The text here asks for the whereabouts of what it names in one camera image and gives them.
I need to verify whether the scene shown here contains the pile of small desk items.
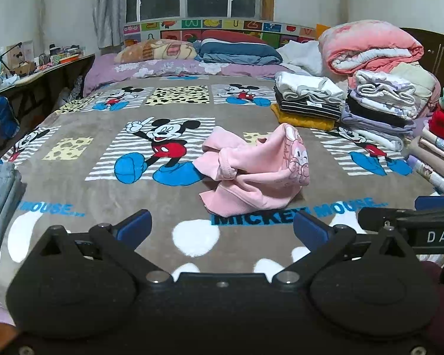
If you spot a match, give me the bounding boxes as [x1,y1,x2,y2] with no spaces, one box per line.
[37,43,93,69]

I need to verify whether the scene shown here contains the black desk lamp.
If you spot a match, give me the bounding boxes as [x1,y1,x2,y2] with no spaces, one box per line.
[0,42,23,75]

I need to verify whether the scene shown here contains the colourful picture headboard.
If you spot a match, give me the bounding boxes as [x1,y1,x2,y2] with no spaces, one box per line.
[123,18,319,45]

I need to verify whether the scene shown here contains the cream folded quilt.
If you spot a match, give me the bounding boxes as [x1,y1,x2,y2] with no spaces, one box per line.
[348,62,443,109]

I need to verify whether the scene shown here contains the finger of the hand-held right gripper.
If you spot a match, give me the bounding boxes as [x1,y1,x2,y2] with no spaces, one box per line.
[414,193,444,211]
[357,207,444,230]

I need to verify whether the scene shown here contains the folded white grey clothes stack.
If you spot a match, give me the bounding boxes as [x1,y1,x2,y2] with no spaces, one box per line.
[350,70,419,119]

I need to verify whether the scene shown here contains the pink garment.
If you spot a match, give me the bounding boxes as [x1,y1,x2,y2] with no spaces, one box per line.
[194,123,311,218]

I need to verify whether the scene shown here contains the white fleece cloth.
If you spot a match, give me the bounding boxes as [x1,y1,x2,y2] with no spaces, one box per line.
[277,41,341,78]

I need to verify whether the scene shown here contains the cardboard box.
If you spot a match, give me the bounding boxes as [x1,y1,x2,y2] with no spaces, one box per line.
[14,61,36,77]

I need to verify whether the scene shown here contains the grey curtain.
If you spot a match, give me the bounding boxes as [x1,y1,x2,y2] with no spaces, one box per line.
[92,0,128,49]

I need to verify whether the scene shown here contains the dark wooden desk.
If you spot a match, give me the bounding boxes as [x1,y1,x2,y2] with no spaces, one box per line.
[0,54,97,156]

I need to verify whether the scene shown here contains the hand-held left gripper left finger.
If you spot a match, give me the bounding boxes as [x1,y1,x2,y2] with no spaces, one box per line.
[41,209,173,286]

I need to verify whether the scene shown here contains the orange printed pillow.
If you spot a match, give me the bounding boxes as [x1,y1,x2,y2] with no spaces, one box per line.
[115,39,197,63]

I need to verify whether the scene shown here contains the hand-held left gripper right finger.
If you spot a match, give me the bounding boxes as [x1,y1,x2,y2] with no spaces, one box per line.
[272,211,417,287]

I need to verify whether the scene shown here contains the lavender folded garment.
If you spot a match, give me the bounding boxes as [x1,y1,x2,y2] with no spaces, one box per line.
[340,107,417,137]

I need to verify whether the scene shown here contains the blue folded quilt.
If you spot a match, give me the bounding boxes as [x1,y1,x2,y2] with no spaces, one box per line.
[194,30,284,64]

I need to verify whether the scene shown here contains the blue bag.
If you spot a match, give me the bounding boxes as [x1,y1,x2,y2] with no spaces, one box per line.
[0,96,20,149]

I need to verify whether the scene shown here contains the pink and white quilt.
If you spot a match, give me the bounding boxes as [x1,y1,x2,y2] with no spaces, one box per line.
[318,20,424,78]

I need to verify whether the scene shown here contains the printed cartoon blanket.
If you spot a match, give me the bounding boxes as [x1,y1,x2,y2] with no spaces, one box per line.
[0,76,444,326]

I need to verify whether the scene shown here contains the folded clothes pile right edge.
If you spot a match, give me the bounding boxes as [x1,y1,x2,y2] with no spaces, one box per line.
[405,87,444,196]

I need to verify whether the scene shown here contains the dark wooden cabinet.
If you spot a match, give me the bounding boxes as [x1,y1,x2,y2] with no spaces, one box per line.
[400,28,444,89]

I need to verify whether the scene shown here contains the white printed folded garment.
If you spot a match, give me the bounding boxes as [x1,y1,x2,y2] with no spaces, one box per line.
[337,124,406,152]

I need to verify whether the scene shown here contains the purple floral bed sheet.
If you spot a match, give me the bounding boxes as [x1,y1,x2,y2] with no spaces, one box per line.
[82,54,300,99]

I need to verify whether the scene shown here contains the yellow folded garment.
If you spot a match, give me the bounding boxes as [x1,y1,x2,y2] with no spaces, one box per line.
[270,104,335,132]

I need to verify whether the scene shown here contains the black striped folded garment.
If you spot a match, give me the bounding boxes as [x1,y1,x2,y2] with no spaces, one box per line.
[274,94,342,121]

